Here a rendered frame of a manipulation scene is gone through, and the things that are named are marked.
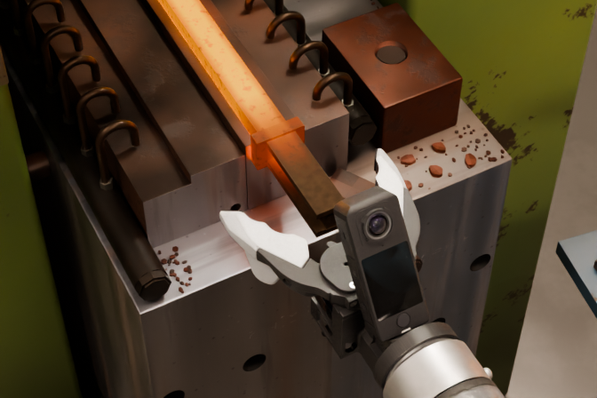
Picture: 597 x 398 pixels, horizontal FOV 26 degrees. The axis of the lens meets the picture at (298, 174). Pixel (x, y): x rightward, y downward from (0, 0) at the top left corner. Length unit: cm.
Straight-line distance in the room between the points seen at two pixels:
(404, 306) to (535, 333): 125
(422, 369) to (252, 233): 18
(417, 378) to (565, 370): 125
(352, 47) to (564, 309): 113
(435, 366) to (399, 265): 8
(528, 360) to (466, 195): 100
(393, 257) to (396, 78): 27
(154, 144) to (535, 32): 51
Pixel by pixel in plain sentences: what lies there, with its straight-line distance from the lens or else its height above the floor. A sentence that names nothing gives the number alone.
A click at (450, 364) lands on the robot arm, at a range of 96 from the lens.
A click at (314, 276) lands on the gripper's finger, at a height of 100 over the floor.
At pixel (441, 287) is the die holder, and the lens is 133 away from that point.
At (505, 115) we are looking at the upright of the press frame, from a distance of 155.
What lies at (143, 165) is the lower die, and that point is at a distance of 113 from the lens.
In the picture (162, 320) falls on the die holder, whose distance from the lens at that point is 113.
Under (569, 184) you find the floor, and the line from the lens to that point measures 244.
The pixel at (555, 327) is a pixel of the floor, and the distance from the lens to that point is 224.
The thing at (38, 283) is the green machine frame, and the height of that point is 74.
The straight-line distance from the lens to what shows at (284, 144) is 109.
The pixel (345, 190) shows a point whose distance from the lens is 117.
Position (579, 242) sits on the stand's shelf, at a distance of 146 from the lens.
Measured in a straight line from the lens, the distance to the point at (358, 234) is 95.
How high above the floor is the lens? 182
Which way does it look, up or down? 49 degrees down
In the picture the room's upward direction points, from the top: straight up
